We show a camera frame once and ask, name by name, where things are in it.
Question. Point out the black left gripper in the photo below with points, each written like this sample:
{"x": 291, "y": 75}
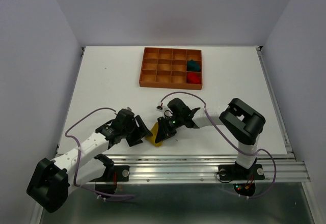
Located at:
{"x": 140, "y": 131}

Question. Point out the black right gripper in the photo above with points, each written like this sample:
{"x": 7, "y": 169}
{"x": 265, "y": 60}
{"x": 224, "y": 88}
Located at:
{"x": 164, "y": 132}

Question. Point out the yellow sock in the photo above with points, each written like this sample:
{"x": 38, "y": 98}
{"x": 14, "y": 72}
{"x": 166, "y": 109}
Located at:
{"x": 151, "y": 139}

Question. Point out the red sock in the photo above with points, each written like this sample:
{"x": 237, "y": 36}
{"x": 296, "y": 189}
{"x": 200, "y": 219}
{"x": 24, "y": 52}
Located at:
{"x": 193, "y": 78}

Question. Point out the orange compartment tray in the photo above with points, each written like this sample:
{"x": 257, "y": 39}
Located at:
{"x": 166, "y": 68}

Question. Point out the dark green sock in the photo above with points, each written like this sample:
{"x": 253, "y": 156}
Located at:
{"x": 193, "y": 66}

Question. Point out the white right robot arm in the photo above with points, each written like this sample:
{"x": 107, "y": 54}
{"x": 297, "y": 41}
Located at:
{"x": 242, "y": 121}

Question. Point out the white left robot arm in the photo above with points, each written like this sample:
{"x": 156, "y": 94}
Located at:
{"x": 54, "y": 180}

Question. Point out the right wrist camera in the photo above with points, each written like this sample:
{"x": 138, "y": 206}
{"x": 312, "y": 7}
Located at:
{"x": 164, "y": 110}

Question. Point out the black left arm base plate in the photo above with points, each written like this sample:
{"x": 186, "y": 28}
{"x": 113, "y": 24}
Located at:
{"x": 117, "y": 173}

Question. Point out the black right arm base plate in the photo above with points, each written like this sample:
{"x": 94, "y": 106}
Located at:
{"x": 235, "y": 172}

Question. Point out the aluminium mounting rail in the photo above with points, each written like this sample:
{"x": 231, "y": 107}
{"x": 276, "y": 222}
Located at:
{"x": 192, "y": 169}

